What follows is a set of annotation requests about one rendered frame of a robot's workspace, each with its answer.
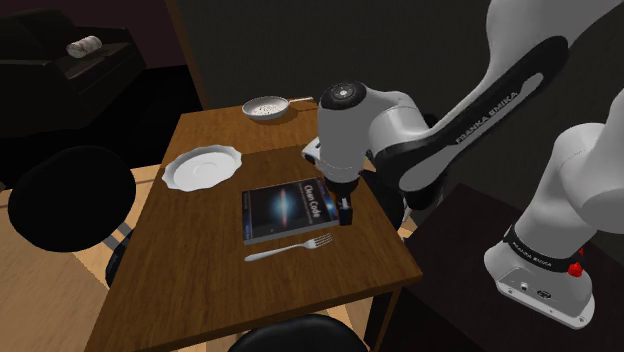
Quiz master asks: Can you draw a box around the dark galaxy cover book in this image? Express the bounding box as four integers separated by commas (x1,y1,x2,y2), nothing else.
241,176,341,246

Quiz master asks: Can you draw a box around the silver fork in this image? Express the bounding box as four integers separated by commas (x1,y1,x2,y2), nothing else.
243,232,335,263

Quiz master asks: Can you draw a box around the silver frying pan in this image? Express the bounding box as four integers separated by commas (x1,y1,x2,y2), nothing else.
241,95,319,122

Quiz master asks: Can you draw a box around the white scalloped plate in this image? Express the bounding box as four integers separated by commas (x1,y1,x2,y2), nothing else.
161,144,244,193

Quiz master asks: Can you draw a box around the dark robot stand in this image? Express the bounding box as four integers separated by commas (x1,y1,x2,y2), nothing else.
364,182,624,352

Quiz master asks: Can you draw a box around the black round chair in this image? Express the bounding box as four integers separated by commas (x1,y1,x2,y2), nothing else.
7,145,138,289
227,313,370,352

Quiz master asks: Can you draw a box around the brown wooden table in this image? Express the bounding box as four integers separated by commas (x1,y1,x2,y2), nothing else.
83,99,424,352

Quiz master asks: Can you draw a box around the black sofa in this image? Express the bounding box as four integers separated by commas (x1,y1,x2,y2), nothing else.
0,8,148,162

